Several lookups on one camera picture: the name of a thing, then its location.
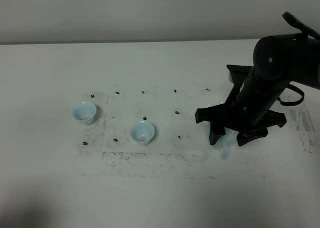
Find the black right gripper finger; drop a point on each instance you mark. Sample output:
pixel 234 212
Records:
pixel 260 130
pixel 217 116

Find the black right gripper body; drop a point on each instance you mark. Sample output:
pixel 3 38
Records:
pixel 251 96

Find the light blue porcelain teapot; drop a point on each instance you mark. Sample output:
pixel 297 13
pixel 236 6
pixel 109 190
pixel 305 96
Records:
pixel 226 142

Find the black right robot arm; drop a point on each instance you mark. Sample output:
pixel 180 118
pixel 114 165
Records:
pixel 279 62

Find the light blue teacup centre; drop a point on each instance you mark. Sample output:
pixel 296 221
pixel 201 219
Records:
pixel 142 132

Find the light blue teacup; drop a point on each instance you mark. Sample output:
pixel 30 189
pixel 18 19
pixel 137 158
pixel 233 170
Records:
pixel 84 112
pixel 142 132

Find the light blue teacup left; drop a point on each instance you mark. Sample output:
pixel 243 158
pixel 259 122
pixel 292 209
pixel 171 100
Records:
pixel 84 112

